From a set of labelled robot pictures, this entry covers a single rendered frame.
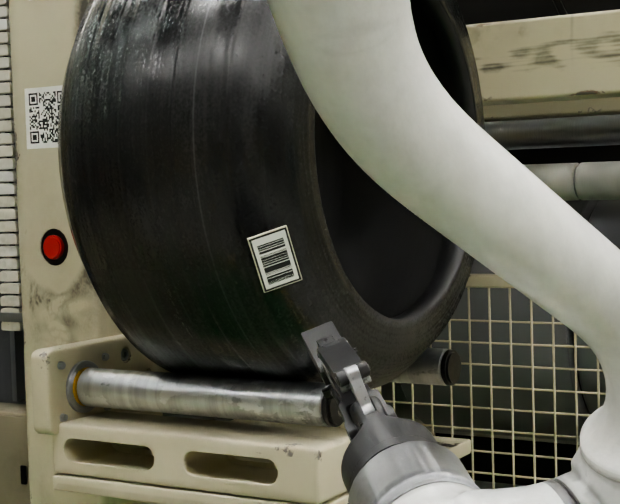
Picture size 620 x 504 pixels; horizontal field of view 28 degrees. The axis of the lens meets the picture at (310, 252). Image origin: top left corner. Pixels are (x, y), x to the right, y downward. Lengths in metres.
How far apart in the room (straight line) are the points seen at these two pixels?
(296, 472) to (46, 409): 0.33
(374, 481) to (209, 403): 0.51
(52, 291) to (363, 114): 0.99
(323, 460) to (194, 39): 0.44
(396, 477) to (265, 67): 0.48
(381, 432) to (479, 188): 0.29
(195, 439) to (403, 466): 0.52
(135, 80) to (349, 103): 0.63
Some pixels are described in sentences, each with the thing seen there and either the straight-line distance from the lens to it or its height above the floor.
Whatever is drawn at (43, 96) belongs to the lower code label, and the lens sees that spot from 1.59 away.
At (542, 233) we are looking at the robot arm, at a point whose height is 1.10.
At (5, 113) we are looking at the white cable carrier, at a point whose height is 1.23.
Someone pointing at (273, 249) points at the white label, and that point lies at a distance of 1.20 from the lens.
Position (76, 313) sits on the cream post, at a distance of 1.57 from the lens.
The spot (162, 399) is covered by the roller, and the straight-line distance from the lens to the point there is 1.40.
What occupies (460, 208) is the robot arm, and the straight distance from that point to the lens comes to 0.68.
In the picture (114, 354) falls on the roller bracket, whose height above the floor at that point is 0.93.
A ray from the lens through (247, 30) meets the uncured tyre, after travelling 1.21.
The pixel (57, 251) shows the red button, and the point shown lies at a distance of 1.57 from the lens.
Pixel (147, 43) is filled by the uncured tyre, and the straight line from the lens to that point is 1.26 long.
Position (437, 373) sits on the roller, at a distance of 1.53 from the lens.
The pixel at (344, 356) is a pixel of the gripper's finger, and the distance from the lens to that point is 0.98.
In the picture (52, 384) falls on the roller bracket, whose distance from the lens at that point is 1.46.
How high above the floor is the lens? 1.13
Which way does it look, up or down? 3 degrees down
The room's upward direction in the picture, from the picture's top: 2 degrees counter-clockwise
